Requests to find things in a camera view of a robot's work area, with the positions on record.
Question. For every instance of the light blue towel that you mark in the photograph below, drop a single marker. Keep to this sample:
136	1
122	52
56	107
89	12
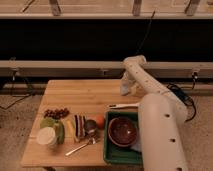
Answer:
124	87

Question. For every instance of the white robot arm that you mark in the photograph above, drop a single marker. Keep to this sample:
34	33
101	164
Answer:
160	112

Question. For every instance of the orange fruit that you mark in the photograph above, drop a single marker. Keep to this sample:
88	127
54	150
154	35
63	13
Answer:
100	120

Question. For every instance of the striped layered cake slice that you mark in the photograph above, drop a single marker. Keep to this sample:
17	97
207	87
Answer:
79	122

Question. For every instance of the dark red bowl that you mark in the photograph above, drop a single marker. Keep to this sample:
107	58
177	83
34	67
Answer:
122	131

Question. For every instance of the yellow toy banana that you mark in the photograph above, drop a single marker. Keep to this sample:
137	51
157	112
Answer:
70	127

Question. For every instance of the bunch of dark grapes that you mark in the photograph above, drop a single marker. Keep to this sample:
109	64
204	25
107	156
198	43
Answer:
57	113

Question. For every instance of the metal spoon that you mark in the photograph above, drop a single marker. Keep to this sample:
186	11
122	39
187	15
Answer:
91	141

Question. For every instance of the green toy vegetable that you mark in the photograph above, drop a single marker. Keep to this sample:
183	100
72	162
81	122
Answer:
60	132

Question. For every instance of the light blue sponge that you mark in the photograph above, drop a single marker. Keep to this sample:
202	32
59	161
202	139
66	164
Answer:
136	147

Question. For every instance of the green plastic tray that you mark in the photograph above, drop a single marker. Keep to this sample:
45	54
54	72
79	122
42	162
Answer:
114	154

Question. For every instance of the green apple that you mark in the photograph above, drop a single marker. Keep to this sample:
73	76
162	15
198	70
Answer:
47	122

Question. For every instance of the white handled kitchen tool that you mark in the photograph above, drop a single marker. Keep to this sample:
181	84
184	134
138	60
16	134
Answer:
120	106

